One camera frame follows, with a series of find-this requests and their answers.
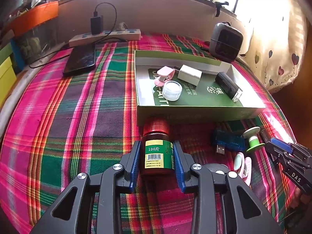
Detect green cardboard box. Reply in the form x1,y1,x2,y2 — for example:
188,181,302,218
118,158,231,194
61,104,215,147
134,50,267,127

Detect yellow box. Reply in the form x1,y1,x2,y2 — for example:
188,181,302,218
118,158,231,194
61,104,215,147
0,56,17,108

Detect pink and white cable clip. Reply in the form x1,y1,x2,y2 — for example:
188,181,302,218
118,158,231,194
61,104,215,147
233,152,252,186

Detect translucent white jar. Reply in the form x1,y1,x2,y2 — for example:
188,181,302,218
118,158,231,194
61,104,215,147
162,80,182,101

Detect beige power strip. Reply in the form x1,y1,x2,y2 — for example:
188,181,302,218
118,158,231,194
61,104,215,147
69,28,142,47

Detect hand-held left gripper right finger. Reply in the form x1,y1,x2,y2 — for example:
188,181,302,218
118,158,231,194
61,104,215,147
173,140,284,234

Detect black phone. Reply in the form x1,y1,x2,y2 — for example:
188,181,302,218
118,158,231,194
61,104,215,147
63,46,96,77

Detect black clamp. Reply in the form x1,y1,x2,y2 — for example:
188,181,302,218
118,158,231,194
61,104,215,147
214,1,230,17

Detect orange bin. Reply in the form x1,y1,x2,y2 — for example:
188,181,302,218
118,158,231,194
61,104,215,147
10,1,59,36

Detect blue box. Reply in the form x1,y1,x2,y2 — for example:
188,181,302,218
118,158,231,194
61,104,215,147
10,38,25,70

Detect heart print curtain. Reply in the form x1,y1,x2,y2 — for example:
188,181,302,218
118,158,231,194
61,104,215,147
241,0,308,93

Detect black cable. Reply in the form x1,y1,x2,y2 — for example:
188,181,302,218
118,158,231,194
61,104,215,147
29,3,117,69

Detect white charger plug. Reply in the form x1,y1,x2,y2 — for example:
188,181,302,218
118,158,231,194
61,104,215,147
177,65,203,86

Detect plaid blanket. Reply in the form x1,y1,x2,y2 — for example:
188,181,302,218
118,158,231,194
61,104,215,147
0,33,300,234

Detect black oval stand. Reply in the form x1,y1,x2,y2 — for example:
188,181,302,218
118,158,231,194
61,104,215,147
203,163,230,176

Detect blue usb tester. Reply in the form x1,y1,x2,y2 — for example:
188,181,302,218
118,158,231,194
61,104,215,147
211,128,245,155

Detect clear glass tank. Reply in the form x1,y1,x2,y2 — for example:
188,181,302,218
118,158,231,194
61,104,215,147
17,24,59,64

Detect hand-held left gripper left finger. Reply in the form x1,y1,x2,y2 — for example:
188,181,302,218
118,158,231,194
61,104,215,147
29,140,142,234

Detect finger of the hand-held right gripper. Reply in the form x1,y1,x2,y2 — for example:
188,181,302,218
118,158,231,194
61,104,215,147
265,141,293,167
271,138,312,168

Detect black charger adapter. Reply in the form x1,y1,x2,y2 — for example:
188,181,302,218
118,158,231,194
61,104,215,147
90,15,104,35

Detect green spool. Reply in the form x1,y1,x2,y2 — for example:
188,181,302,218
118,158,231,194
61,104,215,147
242,127,265,153

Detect grey small heater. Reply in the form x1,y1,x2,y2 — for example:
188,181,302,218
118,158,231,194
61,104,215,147
210,22,244,62

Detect brown pill bottle red cap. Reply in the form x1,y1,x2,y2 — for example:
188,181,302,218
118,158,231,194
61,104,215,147
140,117,175,176

